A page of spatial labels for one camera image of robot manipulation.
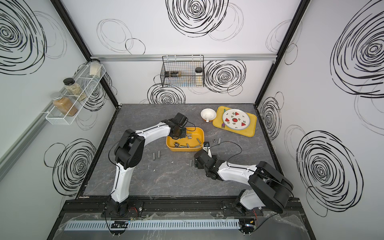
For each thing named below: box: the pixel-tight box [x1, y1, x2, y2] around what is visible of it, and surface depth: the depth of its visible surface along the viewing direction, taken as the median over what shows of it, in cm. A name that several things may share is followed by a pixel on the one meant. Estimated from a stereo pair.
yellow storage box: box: [166, 127, 205, 152], surface depth 98 cm
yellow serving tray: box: [212, 106, 257, 137], surface depth 108 cm
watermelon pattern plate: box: [222, 108, 250, 130], surface depth 113 cm
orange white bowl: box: [200, 108, 217, 123], surface depth 114 cm
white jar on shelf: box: [89, 58, 102, 78], surface depth 88 cm
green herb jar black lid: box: [63, 77, 87, 102], surface depth 72 cm
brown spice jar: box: [51, 92, 79, 117], surface depth 66 cm
